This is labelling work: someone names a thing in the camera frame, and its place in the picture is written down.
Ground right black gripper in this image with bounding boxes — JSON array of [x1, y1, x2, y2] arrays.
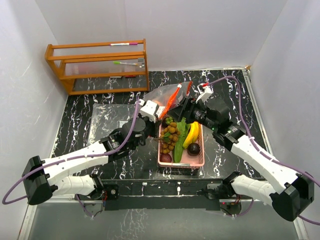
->
[[167, 97, 217, 132]]

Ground green cucumber leaf vegetable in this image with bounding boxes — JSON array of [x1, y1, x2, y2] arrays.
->
[[173, 117, 190, 163]]

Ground longan bunch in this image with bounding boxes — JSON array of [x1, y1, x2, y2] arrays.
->
[[157, 121, 180, 154]]

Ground clear zip bag orange zipper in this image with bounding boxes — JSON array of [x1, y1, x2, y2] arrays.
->
[[143, 81, 193, 107]]

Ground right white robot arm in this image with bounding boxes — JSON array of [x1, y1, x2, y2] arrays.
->
[[168, 98, 315, 222]]

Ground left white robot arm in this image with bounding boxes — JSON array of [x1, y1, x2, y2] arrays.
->
[[22, 115, 160, 206]]

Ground spare clear zip bags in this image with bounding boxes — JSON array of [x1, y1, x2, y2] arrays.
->
[[87, 103, 135, 146]]

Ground mangosteen with green cap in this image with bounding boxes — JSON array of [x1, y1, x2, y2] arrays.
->
[[161, 116, 174, 128]]

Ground yellow bananas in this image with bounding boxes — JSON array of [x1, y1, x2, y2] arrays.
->
[[182, 121, 200, 149]]

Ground purple passion fruit front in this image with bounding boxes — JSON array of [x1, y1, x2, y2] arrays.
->
[[159, 153, 173, 163]]

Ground dark mangosteen right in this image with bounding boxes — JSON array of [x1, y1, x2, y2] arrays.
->
[[187, 143, 201, 157]]

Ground pink plastic basket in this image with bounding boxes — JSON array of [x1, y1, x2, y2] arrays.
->
[[157, 116, 205, 169]]

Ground wooden shelf rack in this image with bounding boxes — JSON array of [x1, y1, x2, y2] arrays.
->
[[44, 39, 150, 96]]

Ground green marker pen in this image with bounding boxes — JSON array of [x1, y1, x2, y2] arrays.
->
[[113, 61, 139, 66]]

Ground pink white marker pen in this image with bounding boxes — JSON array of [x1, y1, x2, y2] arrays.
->
[[110, 42, 138, 46]]

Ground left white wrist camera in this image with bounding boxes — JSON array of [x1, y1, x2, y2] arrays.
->
[[139, 99, 165, 123]]

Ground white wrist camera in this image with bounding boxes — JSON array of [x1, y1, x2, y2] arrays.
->
[[196, 83, 213, 103], [139, 99, 165, 123]]

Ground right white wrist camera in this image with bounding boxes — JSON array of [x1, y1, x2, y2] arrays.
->
[[196, 83, 213, 103]]

